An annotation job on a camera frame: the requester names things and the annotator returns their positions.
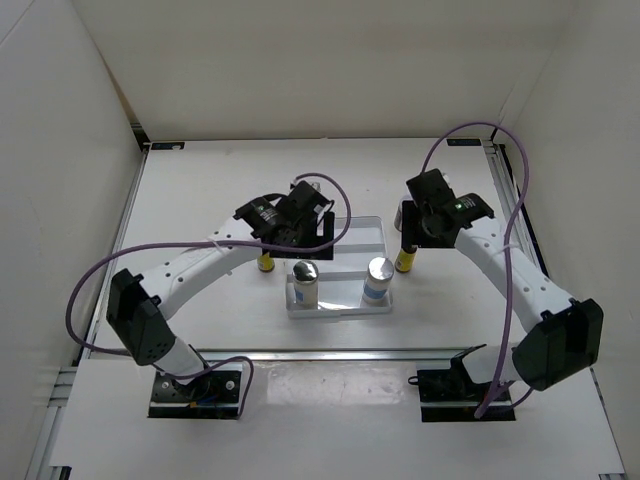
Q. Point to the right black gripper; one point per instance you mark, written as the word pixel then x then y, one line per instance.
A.
pixel 411 235

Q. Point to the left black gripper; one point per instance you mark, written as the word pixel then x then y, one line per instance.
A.
pixel 320 241

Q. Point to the white silver-cap bottle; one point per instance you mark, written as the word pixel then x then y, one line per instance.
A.
pixel 305 278
pixel 379 275

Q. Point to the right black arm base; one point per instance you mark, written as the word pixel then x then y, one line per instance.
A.
pixel 449 395

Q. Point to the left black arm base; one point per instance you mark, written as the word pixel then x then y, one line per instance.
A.
pixel 218 395

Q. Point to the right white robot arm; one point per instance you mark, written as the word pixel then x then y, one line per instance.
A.
pixel 562 333

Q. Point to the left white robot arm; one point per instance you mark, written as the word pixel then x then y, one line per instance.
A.
pixel 140 306

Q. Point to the right brown spice jar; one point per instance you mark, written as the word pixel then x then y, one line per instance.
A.
pixel 398 217

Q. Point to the right yellow small bottle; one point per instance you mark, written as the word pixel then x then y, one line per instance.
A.
pixel 405 259

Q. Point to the yellow small bottle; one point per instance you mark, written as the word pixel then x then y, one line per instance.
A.
pixel 405 259
pixel 265 263

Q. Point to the white divided tray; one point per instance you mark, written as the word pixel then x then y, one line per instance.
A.
pixel 341 279

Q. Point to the left yellow small bottle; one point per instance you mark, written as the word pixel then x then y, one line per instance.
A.
pixel 265 263

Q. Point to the right blue corner label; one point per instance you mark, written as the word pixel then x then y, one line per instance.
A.
pixel 463 142

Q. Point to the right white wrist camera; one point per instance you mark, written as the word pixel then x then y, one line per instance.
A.
pixel 446 179

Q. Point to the aluminium front rail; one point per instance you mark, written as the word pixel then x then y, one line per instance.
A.
pixel 289 355

